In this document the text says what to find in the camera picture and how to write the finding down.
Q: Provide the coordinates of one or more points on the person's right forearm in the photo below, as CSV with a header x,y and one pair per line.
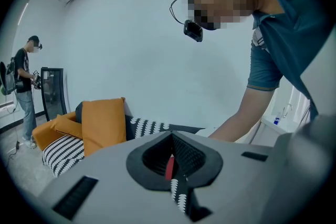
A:
x,y
244,115

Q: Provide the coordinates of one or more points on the orange sofa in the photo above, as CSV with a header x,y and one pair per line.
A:
x,y
46,133

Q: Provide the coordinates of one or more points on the chrome faucet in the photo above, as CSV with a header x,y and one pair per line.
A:
x,y
287,110

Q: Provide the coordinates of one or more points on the white vanity cabinet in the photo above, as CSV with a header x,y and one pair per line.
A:
x,y
267,129

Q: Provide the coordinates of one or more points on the small orange cushion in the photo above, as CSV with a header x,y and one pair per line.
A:
x,y
68,126

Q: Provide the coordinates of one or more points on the person's blue shirt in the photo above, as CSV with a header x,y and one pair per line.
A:
x,y
288,34

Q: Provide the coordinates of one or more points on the blue soap bottle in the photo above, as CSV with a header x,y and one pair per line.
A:
x,y
277,119

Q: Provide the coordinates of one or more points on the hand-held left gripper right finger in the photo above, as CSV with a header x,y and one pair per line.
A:
x,y
236,178

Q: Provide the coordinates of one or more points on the large orange cushion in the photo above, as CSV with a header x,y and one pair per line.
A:
x,y
105,126

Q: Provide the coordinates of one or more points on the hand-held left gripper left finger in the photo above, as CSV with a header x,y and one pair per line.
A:
x,y
110,186

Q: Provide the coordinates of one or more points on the black cabinet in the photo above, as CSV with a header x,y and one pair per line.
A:
x,y
53,94

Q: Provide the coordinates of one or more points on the black cushion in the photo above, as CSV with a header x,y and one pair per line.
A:
x,y
78,112

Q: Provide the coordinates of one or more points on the black head camera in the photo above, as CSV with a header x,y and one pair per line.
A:
x,y
193,31

